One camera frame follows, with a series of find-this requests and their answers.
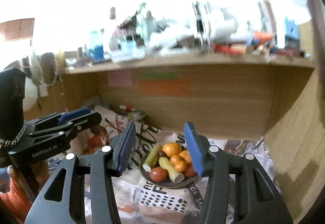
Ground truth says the large orange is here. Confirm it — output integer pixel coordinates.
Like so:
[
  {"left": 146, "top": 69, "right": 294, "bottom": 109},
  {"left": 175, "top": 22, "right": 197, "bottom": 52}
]
[
  {"left": 179, "top": 150, "right": 192, "bottom": 163},
  {"left": 162, "top": 142, "right": 183, "bottom": 158}
]

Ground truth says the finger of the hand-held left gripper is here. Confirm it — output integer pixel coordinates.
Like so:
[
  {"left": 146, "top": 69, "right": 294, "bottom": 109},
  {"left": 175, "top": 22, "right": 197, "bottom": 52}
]
[
  {"left": 29, "top": 112, "right": 102, "bottom": 143},
  {"left": 32, "top": 107, "right": 93, "bottom": 127}
]

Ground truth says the blue plastic object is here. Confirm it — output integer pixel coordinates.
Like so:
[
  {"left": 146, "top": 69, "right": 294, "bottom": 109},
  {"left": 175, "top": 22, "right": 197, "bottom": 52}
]
[{"left": 284, "top": 17, "right": 299, "bottom": 48}]

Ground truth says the dark round plate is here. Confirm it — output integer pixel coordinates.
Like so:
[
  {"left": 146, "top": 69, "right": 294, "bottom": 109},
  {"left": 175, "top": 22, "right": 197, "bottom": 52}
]
[{"left": 140, "top": 148, "right": 200, "bottom": 189}]

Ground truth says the person's left hand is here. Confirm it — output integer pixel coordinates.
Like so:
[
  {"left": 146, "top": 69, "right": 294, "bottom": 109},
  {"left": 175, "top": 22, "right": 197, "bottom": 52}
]
[{"left": 8, "top": 160, "right": 50, "bottom": 194}]

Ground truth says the yellow corn cob piece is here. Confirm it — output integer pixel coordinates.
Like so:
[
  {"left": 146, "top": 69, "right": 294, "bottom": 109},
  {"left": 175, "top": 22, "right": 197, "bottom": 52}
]
[
  {"left": 159, "top": 157, "right": 185, "bottom": 184},
  {"left": 142, "top": 144, "right": 163, "bottom": 172}
]

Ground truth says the pink paper note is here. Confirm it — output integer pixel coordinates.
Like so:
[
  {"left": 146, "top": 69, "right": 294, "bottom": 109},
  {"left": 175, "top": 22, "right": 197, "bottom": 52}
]
[{"left": 107, "top": 70, "right": 134, "bottom": 87}]

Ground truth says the clutter of desk items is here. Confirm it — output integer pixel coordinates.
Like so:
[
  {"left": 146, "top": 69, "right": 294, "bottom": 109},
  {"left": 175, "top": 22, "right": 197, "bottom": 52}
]
[{"left": 76, "top": 1, "right": 308, "bottom": 64}]

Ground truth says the green paper note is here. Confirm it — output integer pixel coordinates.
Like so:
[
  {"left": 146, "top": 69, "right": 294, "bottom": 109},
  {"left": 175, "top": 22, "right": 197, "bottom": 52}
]
[{"left": 139, "top": 72, "right": 178, "bottom": 80}]

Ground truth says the orange paper note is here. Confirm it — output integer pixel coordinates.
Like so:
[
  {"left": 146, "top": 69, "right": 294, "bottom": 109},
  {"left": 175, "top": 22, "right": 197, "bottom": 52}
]
[{"left": 138, "top": 79, "right": 191, "bottom": 97}]

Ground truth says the red tomato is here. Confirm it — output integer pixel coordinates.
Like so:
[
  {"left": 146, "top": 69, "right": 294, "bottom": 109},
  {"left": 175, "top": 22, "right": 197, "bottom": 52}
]
[
  {"left": 149, "top": 167, "right": 167, "bottom": 182},
  {"left": 183, "top": 164, "right": 197, "bottom": 178}
]

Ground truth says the brown wooden panel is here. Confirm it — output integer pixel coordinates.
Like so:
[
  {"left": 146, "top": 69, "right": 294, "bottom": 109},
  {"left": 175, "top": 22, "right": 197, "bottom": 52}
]
[{"left": 0, "top": 18, "right": 35, "bottom": 41}]

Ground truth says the newspaper print cloth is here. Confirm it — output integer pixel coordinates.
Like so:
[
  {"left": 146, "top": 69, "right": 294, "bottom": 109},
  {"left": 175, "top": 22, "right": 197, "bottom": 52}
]
[{"left": 46, "top": 106, "right": 282, "bottom": 224}]

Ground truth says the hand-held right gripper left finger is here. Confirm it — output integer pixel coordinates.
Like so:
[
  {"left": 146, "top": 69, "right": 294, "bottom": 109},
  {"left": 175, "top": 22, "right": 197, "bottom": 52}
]
[{"left": 25, "top": 122, "right": 137, "bottom": 224}]

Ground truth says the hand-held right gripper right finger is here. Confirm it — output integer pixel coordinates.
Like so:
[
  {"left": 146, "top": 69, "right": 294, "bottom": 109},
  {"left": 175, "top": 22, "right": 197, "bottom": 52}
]
[{"left": 183, "top": 122, "right": 294, "bottom": 224}]

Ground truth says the brown round fan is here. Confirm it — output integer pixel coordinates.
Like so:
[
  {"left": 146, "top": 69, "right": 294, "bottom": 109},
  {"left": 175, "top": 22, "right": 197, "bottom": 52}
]
[{"left": 38, "top": 53, "right": 58, "bottom": 86}]

